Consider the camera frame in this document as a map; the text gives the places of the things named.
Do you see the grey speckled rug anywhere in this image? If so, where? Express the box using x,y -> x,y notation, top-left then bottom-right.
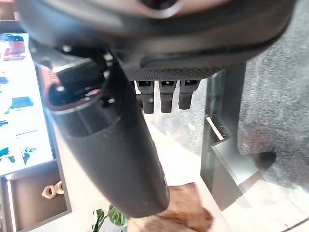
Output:
144,0 -> 309,192

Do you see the dark table frame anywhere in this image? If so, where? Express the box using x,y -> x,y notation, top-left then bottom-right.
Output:
200,63 -> 247,211

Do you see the wooden chain ornament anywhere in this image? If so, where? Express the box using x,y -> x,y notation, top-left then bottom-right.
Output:
42,182 -> 65,199

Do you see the white panel with blue prints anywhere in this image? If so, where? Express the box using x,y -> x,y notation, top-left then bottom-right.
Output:
0,33 -> 55,176

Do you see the green leafy plant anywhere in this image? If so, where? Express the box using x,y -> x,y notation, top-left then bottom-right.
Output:
92,204 -> 129,232

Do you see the dark brown shelf cabinet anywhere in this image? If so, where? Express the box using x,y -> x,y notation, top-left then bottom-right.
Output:
0,158 -> 72,232

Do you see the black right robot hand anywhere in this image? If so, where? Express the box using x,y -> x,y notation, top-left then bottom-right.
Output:
16,0 -> 297,218

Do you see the tan wooden strip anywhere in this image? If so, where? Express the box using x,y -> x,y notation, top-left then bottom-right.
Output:
206,116 -> 225,141

